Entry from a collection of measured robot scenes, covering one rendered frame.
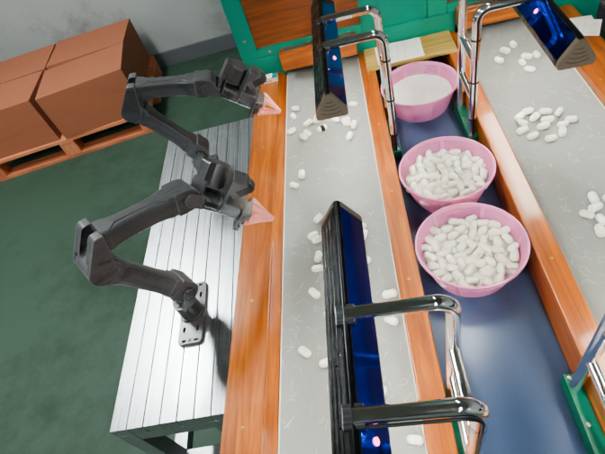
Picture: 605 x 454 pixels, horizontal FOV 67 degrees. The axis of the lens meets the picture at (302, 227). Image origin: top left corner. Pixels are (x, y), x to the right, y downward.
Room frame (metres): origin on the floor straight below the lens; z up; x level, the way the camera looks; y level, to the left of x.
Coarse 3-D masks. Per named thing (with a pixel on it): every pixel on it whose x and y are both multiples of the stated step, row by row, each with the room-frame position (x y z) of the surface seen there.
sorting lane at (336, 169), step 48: (288, 96) 1.58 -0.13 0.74; (288, 144) 1.29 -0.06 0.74; (336, 144) 1.20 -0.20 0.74; (288, 192) 1.06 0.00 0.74; (336, 192) 0.98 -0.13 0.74; (288, 240) 0.87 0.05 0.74; (384, 240) 0.75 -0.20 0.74; (288, 288) 0.71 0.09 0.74; (384, 288) 0.60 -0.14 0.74; (288, 336) 0.57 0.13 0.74; (384, 336) 0.49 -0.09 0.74; (288, 384) 0.46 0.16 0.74; (384, 384) 0.38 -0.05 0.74; (288, 432) 0.36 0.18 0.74
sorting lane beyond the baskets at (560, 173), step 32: (512, 32) 1.44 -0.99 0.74; (480, 64) 1.33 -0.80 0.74; (512, 64) 1.27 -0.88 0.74; (544, 64) 1.20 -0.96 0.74; (512, 96) 1.11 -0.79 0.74; (544, 96) 1.05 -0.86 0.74; (576, 96) 1.00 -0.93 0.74; (512, 128) 0.97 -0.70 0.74; (576, 128) 0.88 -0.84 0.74; (544, 160) 0.81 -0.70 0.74; (576, 160) 0.77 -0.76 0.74; (544, 192) 0.71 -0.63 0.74; (576, 192) 0.67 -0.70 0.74; (576, 224) 0.58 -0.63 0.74; (576, 256) 0.50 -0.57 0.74
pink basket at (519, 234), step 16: (448, 208) 0.75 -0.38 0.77; (464, 208) 0.74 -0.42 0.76; (480, 208) 0.72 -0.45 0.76; (496, 208) 0.69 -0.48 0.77; (432, 224) 0.74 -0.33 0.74; (512, 224) 0.64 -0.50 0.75; (416, 240) 0.69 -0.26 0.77; (528, 240) 0.57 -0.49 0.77; (528, 256) 0.53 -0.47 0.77; (448, 288) 0.56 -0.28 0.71; (464, 288) 0.51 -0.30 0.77; (480, 288) 0.50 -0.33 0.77; (496, 288) 0.51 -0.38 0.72
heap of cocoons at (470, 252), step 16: (448, 224) 0.72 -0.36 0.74; (464, 224) 0.70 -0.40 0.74; (480, 224) 0.68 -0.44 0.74; (496, 224) 0.66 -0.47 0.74; (432, 240) 0.69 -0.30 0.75; (448, 240) 0.68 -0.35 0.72; (464, 240) 0.66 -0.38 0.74; (480, 240) 0.64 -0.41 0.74; (496, 240) 0.62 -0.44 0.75; (512, 240) 0.61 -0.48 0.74; (432, 256) 0.64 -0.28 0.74; (448, 256) 0.62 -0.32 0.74; (464, 256) 0.61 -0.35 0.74; (480, 256) 0.60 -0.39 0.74; (496, 256) 0.58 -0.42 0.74; (512, 256) 0.56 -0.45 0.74; (432, 272) 0.60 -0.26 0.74; (448, 272) 0.59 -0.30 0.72; (464, 272) 0.58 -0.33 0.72; (480, 272) 0.55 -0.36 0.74; (496, 272) 0.55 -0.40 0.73; (512, 272) 0.53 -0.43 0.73
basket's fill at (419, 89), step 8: (400, 80) 1.42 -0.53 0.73; (408, 80) 1.40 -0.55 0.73; (416, 80) 1.39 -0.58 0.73; (424, 80) 1.38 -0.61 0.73; (432, 80) 1.36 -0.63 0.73; (440, 80) 1.34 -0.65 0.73; (400, 88) 1.38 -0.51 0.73; (408, 88) 1.35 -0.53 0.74; (416, 88) 1.34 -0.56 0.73; (424, 88) 1.32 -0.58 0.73; (432, 88) 1.31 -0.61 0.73; (440, 88) 1.29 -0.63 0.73; (448, 88) 1.28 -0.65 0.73; (400, 96) 1.32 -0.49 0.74; (408, 96) 1.31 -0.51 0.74; (416, 96) 1.30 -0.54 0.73; (424, 96) 1.28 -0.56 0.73; (432, 96) 1.26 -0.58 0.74; (440, 96) 1.25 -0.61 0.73; (408, 104) 1.27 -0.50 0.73
